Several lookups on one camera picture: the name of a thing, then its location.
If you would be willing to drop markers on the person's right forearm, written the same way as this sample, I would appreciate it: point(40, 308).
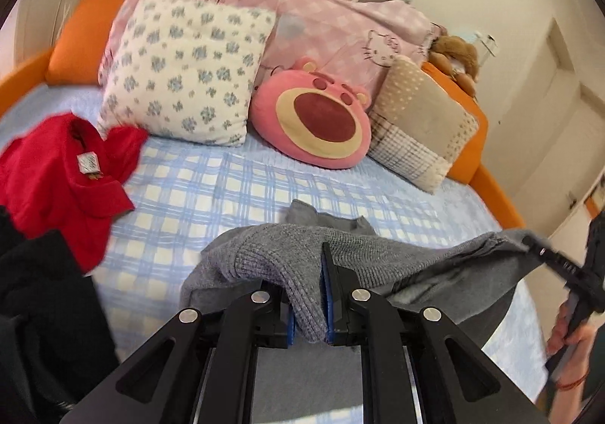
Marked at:
point(574, 405)

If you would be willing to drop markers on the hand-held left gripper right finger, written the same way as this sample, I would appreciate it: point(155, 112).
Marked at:
point(330, 310)

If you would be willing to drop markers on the black garment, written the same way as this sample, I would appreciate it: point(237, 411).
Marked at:
point(42, 310)

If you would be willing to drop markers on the brown plush toy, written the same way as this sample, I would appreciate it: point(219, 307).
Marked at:
point(456, 55)

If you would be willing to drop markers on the cream door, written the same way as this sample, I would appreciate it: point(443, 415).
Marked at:
point(553, 112)

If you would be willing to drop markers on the red garment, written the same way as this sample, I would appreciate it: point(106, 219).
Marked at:
point(47, 178)

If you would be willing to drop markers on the white wardrobe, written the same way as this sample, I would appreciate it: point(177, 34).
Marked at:
point(579, 216)

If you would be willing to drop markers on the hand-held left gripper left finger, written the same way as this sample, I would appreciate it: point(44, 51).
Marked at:
point(289, 327)

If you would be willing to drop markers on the person's right hand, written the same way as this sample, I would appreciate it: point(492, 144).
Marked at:
point(574, 334)

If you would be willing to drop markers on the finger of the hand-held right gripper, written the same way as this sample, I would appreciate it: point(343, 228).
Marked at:
point(553, 258)

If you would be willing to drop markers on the grey zip jacket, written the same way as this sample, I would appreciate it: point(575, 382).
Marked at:
point(378, 254)

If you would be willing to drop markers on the light blue bed cover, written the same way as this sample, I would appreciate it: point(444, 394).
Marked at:
point(47, 103)

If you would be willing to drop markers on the blue plaid blanket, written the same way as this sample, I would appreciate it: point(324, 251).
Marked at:
point(198, 188)

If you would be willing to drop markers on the beige patchwork pillow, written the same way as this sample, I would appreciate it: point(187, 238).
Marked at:
point(420, 121)

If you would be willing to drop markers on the orange sofa bed frame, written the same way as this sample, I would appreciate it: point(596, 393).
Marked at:
point(75, 55)

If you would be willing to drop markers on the pink bear plush cushion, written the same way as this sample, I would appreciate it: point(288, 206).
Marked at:
point(312, 117)

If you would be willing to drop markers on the white floral pillow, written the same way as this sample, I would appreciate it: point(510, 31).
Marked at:
point(189, 69)

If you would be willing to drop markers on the pink cat-print quilt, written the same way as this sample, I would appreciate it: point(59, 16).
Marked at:
point(331, 27)

